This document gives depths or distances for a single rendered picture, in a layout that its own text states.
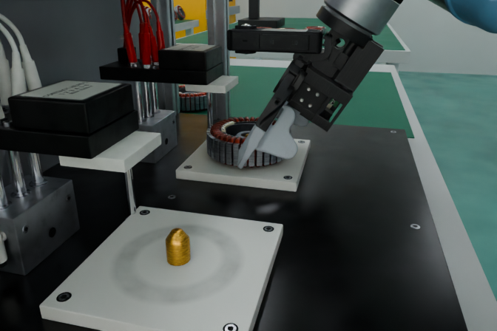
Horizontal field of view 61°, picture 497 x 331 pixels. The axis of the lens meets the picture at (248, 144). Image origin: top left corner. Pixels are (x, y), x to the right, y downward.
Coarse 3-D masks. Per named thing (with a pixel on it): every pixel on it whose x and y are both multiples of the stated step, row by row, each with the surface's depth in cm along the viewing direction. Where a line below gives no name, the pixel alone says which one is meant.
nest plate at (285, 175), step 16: (304, 144) 60; (192, 160) 54; (208, 160) 54; (288, 160) 54; (304, 160) 55; (176, 176) 52; (192, 176) 51; (208, 176) 51; (224, 176) 50; (240, 176) 50; (256, 176) 50; (272, 176) 50; (288, 176) 50
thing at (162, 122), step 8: (152, 112) 60; (160, 112) 60; (168, 112) 60; (144, 120) 56; (152, 120) 57; (160, 120) 57; (168, 120) 59; (144, 128) 55; (152, 128) 55; (160, 128) 57; (168, 128) 59; (168, 136) 60; (176, 136) 63; (168, 144) 60; (176, 144) 63; (152, 152) 56; (160, 152) 58; (144, 160) 57; (152, 160) 56
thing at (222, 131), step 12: (228, 120) 58; (240, 120) 59; (252, 120) 59; (216, 132) 54; (228, 132) 57; (240, 132) 57; (216, 144) 52; (228, 144) 51; (240, 144) 51; (216, 156) 53; (228, 156) 52; (252, 156) 51; (264, 156) 51
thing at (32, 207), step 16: (32, 192) 37; (48, 192) 37; (64, 192) 38; (0, 208) 34; (16, 208) 34; (32, 208) 35; (48, 208) 37; (64, 208) 39; (0, 224) 33; (16, 224) 33; (32, 224) 35; (48, 224) 37; (64, 224) 39; (16, 240) 33; (32, 240) 35; (48, 240) 37; (64, 240) 39; (16, 256) 34; (32, 256) 35; (16, 272) 35
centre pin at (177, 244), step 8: (176, 232) 34; (184, 232) 34; (168, 240) 34; (176, 240) 33; (184, 240) 34; (168, 248) 34; (176, 248) 33; (184, 248) 34; (168, 256) 34; (176, 256) 34; (184, 256) 34; (176, 264) 34; (184, 264) 34
